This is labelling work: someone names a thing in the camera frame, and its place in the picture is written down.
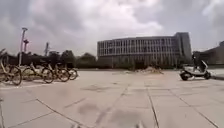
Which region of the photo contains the pile of rubble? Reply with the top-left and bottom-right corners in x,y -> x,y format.
134,66 -> 164,75

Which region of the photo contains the grey concrete slab plaza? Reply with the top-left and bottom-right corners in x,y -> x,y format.
0,68 -> 224,128

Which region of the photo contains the tall lamp pole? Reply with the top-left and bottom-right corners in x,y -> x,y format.
17,27 -> 29,67

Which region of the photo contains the white scooter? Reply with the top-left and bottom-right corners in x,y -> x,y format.
179,55 -> 212,82

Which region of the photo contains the low dark building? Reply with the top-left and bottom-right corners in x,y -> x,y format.
193,40 -> 224,66

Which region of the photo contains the row of trees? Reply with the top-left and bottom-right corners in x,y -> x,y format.
0,48 -> 188,70

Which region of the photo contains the long curved grey building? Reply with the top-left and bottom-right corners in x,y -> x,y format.
96,31 -> 193,66

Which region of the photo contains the robot's own part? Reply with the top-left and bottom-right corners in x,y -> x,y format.
134,121 -> 146,128

